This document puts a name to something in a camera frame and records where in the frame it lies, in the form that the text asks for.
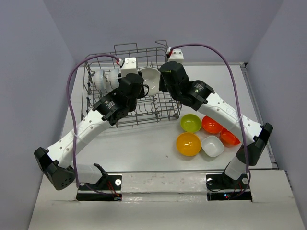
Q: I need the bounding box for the white round bowl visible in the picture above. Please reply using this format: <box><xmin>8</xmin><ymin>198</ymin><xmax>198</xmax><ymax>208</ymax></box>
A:
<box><xmin>141</xmin><ymin>68</ymin><xmax>160</xmax><ymax>96</ymax></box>
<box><xmin>106</xmin><ymin>69</ymin><xmax>119</xmax><ymax>91</ymax></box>
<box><xmin>92</xmin><ymin>70</ymin><xmax>105</xmax><ymax>91</ymax></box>

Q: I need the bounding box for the green plastic bowl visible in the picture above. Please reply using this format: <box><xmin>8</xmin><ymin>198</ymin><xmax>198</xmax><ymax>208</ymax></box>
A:
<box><xmin>180</xmin><ymin>114</ymin><xmax>201</xmax><ymax>133</ymax></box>

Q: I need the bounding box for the orange round plastic bowl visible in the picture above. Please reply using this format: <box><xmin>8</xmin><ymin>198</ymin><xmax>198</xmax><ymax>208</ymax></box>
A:
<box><xmin>202</xmin><ymin>116</ymin><xmax>223</xmax><ymax>134</ymax></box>

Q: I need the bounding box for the yellow plastic bowl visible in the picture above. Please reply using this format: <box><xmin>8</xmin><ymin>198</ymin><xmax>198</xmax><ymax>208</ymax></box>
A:
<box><xmin>176</xmin><ymin>132</ymin><xmax>201</xmax><ymax>157</ymax></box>

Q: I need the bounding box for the white square bowl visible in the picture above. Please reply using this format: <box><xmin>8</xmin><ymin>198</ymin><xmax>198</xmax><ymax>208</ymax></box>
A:
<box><xmin>201</xmin><ymin>136</ymin><xmax>224</xmax><ymax>158</ymax></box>

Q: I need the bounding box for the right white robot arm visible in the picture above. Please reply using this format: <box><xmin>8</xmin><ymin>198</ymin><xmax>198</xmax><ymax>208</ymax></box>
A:
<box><xmin>159</xmin><ymin>61</ymin><xmax>273</xmax><ymax>188</ymax></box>

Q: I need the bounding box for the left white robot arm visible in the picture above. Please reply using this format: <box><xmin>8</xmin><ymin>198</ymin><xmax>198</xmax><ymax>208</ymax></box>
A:
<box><xmin>34</xmin><ymin>73</ymin><xmax>146</xmax><ymax>190</ymax></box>

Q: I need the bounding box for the orange square plastic bowl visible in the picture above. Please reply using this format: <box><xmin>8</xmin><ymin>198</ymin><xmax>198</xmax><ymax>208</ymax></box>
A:
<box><xmin>219</xmin><ymin>127</ymin><xmax>240</xmax><ymax>146</ymax></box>

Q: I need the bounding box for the grey wire dish rack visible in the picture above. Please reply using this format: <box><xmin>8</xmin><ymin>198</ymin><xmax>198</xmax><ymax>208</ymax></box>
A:
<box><xmin>80</xmin><ymin>40</ymin><xmax>182</xmax><ymax>128</ymax></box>

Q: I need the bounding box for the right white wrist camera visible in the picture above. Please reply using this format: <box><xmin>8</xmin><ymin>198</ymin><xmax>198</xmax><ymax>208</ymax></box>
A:
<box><xmin>166</xmin><ymin>48</ymin><xmax>184</xmax><ymax>64</ymax></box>

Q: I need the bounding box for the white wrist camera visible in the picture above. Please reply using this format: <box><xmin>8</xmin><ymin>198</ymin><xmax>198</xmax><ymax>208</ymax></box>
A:
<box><xmin>117</xmin><ymin>57</ymin><xmax>138</xmax><ymax>78</ymax></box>
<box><xmin>166</xmin><ymin>48</ymin><xmax>184</xmax><ymax>64</ymax></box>

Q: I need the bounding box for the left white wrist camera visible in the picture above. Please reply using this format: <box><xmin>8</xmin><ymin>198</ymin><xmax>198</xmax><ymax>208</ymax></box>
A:
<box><xmin>117</xmin><ymin>57</ymin><xmax>138</xmax><ymax>78</ymax></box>

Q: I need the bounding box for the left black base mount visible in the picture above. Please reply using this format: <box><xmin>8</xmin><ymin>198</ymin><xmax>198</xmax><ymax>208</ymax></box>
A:
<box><xmin>76</xmin><ymin>173</ymin><xmax>122</xmax><ymax>202</ymax></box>

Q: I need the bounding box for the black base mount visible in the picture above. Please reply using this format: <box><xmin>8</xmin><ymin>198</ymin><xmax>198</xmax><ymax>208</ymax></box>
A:
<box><xmin>206</xmin><ymin>174</ymin><xmax>252</xmax><ymax>201</ymax></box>
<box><xmin>76</xmin><ymin>173</ymin><xmax>122</xmax><ymax>202</ymax></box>

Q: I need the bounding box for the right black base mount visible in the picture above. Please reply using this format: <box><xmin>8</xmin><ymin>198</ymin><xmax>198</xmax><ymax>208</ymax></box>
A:
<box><xmin>206</xmin><ymin>174</ymin><xmax>252</xmax><ymax>201</ymax></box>

